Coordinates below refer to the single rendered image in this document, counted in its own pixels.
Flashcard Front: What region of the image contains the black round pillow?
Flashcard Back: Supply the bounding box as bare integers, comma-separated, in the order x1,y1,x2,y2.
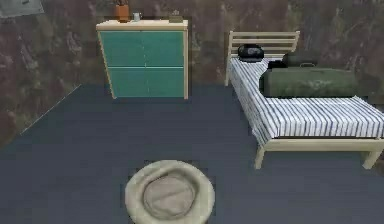
237,43,265,63

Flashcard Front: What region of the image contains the small olive box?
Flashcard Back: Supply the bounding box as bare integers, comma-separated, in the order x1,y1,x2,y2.
169,10,184,24

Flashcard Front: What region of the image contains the pale wooden bed, striped sheet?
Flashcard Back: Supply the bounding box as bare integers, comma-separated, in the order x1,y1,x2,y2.
224,30,384,170

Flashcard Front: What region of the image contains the dark green pillow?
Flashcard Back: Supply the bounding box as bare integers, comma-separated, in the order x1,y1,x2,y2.
281,52,318,68

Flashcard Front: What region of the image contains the dark green blanket roll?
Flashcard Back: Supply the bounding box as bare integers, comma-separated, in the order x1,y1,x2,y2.
259,66,358,99

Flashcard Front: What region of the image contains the orange plant pot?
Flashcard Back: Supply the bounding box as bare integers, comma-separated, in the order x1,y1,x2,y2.
113,0,131,24

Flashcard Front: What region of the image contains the green drawer chest, pale frame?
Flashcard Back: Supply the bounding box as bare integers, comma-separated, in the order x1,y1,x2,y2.
95,19,190,100

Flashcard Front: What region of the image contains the grey framed wall picture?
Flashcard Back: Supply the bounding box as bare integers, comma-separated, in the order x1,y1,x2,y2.
0,0,45,19

